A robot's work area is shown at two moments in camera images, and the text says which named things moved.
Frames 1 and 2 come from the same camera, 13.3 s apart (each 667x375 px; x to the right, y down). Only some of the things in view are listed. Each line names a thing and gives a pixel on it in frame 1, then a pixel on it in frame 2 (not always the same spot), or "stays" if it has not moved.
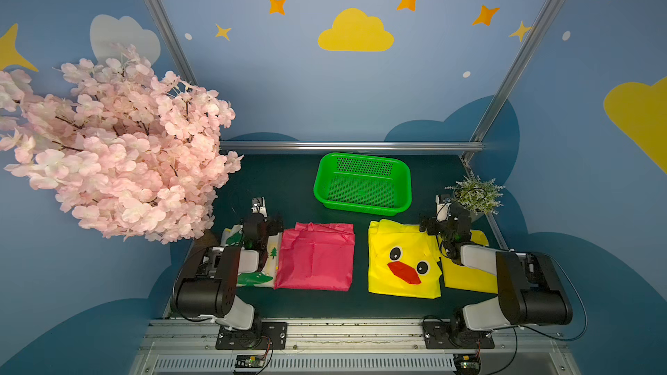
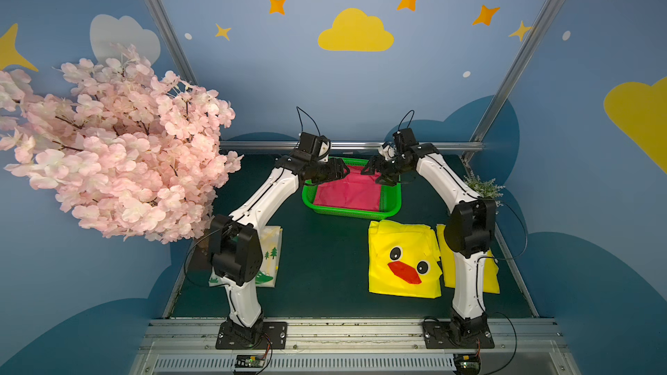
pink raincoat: x=316 y=256 -> x=357 y=190
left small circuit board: x=249 y=361 stays
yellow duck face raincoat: x=402 y=260 stays
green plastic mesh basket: x=364 y=184 -> x=308 y=195
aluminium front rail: x=353 y=346 stays
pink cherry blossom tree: x=131 y=154 stays
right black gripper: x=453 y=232 -> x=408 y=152
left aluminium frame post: x=154 y=2 stays
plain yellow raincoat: x=458 y=276 stays
